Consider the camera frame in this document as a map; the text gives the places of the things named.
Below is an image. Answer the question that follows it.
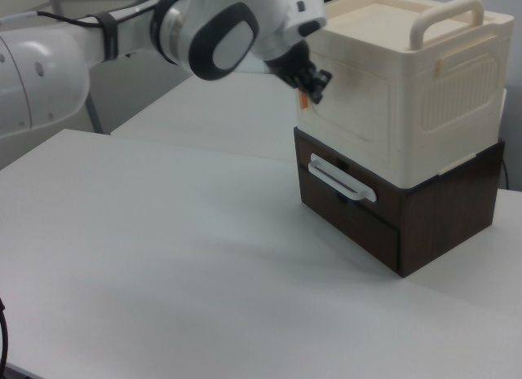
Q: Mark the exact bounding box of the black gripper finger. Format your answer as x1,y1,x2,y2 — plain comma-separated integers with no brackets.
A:
296,71,317,95
310,69,334,106

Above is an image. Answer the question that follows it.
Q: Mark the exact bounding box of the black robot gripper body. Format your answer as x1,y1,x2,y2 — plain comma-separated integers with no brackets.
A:
263,39,323,90

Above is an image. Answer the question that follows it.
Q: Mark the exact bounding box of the cream plastic cabinet door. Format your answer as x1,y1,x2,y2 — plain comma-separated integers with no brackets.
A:
295,42,404,181

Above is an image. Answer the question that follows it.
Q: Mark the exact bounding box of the cream plastic cabinet body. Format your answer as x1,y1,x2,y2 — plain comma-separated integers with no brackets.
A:
294,0,514,192

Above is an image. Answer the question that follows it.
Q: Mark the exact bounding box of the dark brown wooden drawer box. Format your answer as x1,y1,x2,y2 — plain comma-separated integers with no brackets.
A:
293,126,507,279

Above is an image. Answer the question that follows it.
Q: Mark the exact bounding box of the white drawer pull handle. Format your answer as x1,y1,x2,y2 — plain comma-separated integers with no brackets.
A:
307,152,378,203

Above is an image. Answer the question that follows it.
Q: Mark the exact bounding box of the cream cabinet carry handle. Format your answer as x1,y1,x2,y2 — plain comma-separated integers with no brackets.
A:
409,0,486,52

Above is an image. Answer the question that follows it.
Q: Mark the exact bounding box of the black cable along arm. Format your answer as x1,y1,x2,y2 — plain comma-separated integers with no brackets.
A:
35,10,108,30

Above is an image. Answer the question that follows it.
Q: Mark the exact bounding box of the black cable at table edge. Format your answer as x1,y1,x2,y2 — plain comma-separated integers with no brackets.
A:
0,296,10,374

